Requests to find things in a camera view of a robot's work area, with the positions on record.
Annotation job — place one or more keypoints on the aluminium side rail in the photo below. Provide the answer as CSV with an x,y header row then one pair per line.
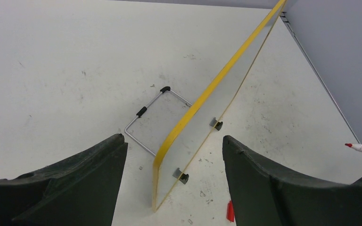
x,y
333,43

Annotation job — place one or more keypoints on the red marker cap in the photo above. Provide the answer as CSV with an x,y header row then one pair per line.
x,y
230,212

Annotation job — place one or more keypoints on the yellow framed whiteboard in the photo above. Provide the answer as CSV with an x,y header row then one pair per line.
x,y
192,130

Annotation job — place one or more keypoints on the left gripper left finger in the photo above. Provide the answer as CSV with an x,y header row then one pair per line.
x,y
80,190

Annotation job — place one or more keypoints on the metal whiteboard stand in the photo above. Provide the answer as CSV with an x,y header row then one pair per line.
x,y
153,120

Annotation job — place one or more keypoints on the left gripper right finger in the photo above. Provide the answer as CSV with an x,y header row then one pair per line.
x,y
266,193

